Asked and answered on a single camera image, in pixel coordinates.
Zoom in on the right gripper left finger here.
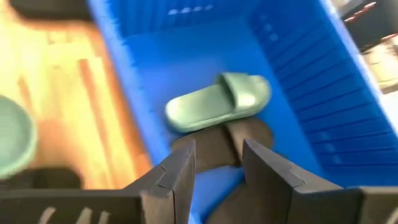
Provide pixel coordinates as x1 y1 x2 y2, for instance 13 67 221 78
124 139 197 224

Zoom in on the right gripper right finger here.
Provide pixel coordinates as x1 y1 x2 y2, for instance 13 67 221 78
243 139 363 224

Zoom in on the black slide sandal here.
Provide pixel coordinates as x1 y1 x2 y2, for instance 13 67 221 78
170 116 275 174

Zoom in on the green slide sandal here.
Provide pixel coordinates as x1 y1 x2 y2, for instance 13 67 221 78
0 95 38 180
164 72 272 134

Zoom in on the blue plastic bin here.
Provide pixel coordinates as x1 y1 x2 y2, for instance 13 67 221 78
86 0 398 224

